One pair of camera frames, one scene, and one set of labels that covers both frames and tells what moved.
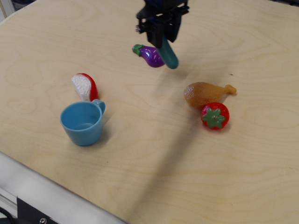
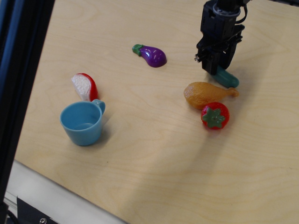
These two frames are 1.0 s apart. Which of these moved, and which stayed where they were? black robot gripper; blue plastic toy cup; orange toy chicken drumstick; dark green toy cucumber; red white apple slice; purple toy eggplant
Moved: dark green toy cucumber; black robot gripper
Stayed: red white apple slice; purple toy eggplant; orange toy chicken drumstick; blue plastic toy cup
